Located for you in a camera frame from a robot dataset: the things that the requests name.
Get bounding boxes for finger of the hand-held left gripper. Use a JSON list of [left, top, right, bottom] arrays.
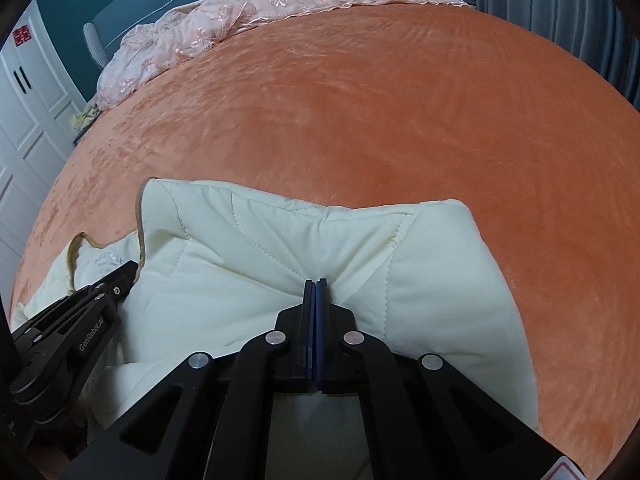
[[10, 261, 139, 334], [15, 280, 136, 346]]

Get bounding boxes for pink lace bedspread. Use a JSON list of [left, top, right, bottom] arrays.
[[95, 0, 473, 111]]

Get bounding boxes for orange plush bed blanket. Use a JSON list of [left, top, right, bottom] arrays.
[[7, 0, 640, 480]]

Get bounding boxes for pale yellow cloth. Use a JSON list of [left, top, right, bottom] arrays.
[[70, 102, 101, 133]]

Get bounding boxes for blue upholstered headboard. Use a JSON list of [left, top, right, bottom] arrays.
[[82, 0, 331, 71]]

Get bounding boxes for cream quilted jacket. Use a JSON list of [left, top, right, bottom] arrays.
[[10, 176, 543, 480]]

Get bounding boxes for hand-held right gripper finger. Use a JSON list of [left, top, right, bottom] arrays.
[[316, 279, 568, 480], [60, 280, 317, 480]]

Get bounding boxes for grey-blue curtain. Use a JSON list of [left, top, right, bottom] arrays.
[[445, 0, 640, 111]]

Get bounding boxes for white panelled wardrobe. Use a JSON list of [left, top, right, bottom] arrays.
[[0, 0, 88, 271]]

